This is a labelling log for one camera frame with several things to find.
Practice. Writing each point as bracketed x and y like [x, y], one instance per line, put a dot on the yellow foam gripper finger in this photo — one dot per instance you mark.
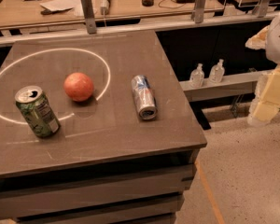
[266, 103]
[258, 41]

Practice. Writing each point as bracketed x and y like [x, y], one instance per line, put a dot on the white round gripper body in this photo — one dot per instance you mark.
[279, 39]

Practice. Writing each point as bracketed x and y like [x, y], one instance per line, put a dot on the green soda can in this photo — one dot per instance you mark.
[34, 107]

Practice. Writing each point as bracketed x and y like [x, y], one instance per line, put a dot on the silver blue energy drink can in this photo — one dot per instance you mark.
[144, 99]

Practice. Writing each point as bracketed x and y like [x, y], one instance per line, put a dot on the grey low shelf beam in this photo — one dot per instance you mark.
[230, 85]

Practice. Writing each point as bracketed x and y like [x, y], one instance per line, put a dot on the right clear sanitizer bottle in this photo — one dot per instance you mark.
[217, 72]

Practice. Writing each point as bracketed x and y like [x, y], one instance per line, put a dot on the clear sanitizer bottle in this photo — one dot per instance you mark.
[217, 72]
[197, 76]

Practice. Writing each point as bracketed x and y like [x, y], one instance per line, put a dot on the left clear sanitizer bottle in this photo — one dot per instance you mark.
[197, 76]

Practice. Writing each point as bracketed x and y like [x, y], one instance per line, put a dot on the grey handheld tool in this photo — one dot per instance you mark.
[105, 6]

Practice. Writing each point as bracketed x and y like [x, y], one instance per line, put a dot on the orange ball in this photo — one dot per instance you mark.
[78, 86]

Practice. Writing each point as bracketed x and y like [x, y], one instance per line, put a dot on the dark wooden table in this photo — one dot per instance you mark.
[105, 165]

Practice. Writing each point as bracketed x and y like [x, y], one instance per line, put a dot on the white paper sheets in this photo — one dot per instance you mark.
[57, 6]

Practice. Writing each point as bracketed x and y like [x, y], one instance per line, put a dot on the long wooden workbench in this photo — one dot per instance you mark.
[32, 19]

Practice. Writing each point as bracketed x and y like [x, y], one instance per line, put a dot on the right metal bracket post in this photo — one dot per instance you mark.
[264, 0]

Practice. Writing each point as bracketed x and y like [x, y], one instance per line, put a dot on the metal bracket post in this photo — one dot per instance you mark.
[264, 0]
[201, 2]
[89, 16]

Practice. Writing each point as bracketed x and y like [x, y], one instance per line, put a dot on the middle metal bracket post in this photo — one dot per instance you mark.
[201, 2]

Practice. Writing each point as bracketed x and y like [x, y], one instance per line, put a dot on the left metal bracket post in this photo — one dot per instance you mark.
[89, 16]

